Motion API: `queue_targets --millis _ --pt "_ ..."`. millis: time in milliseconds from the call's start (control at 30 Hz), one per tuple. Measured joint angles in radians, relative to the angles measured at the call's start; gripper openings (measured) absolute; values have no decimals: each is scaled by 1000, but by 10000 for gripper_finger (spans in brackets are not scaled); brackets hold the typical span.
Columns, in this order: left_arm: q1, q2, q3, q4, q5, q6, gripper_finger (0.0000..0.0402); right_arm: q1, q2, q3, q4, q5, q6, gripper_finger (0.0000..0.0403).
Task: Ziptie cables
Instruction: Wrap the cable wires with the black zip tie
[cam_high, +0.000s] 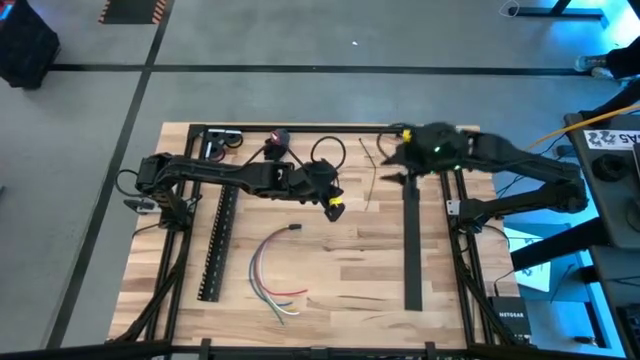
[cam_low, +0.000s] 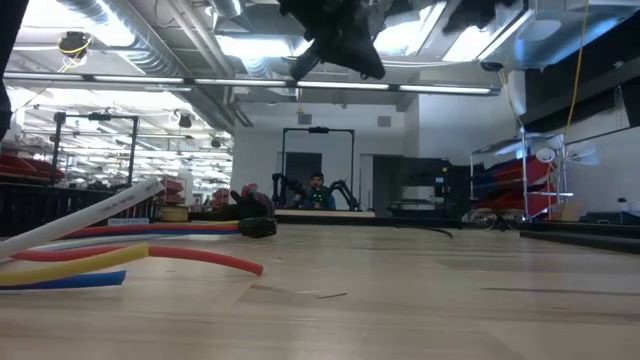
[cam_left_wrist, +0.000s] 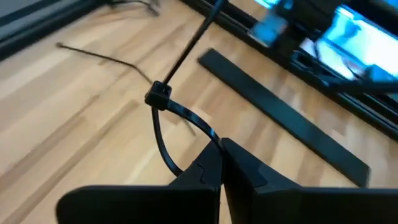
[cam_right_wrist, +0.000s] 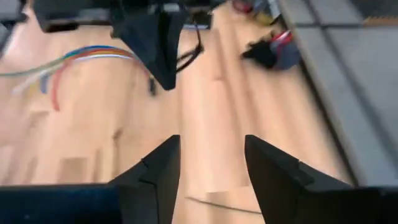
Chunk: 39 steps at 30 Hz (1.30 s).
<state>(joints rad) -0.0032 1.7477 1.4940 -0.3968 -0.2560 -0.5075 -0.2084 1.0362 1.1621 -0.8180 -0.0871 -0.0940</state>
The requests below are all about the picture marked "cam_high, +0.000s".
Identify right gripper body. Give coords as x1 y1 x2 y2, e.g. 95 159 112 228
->
405 122 474 174

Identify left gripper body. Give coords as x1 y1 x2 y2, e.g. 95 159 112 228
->
299 160 345 205

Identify black zip tie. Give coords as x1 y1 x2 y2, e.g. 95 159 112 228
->
357 137 378 213

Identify black raceway cover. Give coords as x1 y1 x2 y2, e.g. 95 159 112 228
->
401 174 424 312

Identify red cable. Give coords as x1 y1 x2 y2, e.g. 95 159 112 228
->
257 225 310 297

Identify blue cable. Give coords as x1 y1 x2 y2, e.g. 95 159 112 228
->
249 225 295 307

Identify bundle of coloured cables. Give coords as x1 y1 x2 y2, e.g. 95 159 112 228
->
248 225 291 326
252 225 301 316

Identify black slotted cable raceway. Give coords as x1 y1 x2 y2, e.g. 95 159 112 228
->
196 183 241 303

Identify black tape roll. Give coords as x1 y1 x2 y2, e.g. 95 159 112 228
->
591 153 627 183

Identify white paper sheet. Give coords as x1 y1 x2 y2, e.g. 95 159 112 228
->
502 227 552 294

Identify white paper label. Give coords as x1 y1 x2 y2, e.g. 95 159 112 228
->
583 129 640 151

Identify dark computer desk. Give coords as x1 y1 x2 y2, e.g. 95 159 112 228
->
509 110 640 360

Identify person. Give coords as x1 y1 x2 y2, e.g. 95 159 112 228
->
573 35 640 82

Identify black mat with hazard stripes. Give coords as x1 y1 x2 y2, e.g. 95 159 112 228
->
98 0 167 26

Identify black fabric box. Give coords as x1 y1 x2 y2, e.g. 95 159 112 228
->
0 0 62 91

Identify black extrusion table frame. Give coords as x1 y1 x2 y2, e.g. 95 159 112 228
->
105 122 534 360

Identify yellow hanging cord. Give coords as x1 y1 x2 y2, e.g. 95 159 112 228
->
527 103 640 151

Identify black network switch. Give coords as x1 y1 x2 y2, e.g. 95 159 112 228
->
488 295 533 342

